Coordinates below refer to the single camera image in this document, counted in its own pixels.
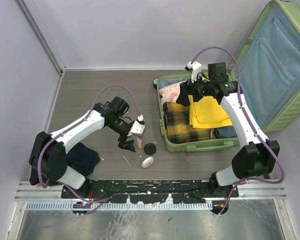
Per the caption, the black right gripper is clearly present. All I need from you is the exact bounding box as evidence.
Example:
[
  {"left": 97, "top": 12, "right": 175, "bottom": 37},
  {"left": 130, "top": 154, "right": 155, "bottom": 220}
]
[{"left": 176, "top": 72, "right": 214, "bottom": 107}]

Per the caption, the tan wooden block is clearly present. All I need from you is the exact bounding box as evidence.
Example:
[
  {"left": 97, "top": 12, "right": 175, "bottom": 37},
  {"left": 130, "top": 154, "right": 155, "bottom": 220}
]
[{"left": 136, "top": 137, "right": 143, "bottom": 150}]

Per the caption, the cream pink printed garment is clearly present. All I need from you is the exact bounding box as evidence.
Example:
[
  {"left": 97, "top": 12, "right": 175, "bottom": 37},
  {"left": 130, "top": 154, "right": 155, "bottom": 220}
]
[{"left": 159, "top": 81, "right": 184, "bottom": 104}]

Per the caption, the yellow plaid shirt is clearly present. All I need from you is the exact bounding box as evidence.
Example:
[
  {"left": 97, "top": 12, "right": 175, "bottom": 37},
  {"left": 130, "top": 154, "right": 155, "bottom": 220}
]
[{"left": 162, "top": 102, "right": 216, "bottom": 144}]

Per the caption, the yellow garment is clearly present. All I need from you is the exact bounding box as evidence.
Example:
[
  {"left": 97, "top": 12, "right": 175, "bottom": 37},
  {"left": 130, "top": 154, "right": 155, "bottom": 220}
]
[{"left": 188, "top": 95, "right": 233, "bottom": 129}]

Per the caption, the navy blue garment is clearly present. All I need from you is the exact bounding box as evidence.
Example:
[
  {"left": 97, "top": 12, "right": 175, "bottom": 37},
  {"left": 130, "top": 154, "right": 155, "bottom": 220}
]
[{"left": 28, "top": 143, "right": 101, "bottom": 187}]

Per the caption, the grey blue garment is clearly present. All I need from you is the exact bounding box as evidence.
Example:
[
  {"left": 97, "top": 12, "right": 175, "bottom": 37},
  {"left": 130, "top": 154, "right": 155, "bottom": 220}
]
[{"left": 212, "top": 126, "right": 238, "bottom": 139}]

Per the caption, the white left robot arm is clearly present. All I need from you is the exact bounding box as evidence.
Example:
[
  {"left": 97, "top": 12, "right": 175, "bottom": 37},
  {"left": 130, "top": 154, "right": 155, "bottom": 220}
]
[{"left": 29, "top": 96, "right": 145, "bottom": 198}]

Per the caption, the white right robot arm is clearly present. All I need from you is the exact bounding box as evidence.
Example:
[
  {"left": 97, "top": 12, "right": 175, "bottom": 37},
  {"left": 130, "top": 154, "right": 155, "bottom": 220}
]
[{"left": 180, "top": 61, "right": 280, "bottom": 197}]

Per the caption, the black round disc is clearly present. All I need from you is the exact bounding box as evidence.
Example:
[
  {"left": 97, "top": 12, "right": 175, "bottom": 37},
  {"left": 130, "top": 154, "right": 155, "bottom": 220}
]
[{"left": 143, "top": 143, "right": 157, "bottom": 156}]

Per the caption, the white oval soap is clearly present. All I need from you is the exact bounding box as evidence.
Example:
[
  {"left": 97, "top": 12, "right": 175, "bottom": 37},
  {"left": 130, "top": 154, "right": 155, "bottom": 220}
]
[{"left": 141, "top": 156, "right": 154, "bottom": 168}]

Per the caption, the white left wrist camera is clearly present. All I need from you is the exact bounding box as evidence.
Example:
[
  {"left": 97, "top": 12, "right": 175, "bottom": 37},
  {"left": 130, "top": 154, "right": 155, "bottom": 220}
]
[{"left": 129, "top": 114, "right": 145, "bottom": 137}]

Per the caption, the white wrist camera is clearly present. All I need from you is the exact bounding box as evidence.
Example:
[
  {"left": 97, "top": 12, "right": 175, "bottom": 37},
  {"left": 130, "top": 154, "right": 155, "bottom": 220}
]
[
  {"left": 129, "top": 114, "right": 145, "bottom": 137},
  {"left": 184, "top": 61, "right": 202, "bottom": 83}
]

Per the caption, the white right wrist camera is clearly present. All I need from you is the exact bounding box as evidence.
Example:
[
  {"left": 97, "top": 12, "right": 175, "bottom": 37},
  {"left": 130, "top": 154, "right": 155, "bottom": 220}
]
[{"left": 184, "top": 61, "right": 202, "bottom": 83}]

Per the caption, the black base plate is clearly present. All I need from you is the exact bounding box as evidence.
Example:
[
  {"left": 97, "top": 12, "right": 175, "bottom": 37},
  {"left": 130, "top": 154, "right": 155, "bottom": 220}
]
[{"left": 75, "top": 180, "right": 232, "bottom": 204}]

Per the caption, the aluminium rail frame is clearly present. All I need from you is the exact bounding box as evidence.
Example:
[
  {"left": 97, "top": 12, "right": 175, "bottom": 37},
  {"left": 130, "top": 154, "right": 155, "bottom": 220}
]
[{"left": 7, "top": 180, "right": 298, "bottom": 240}]

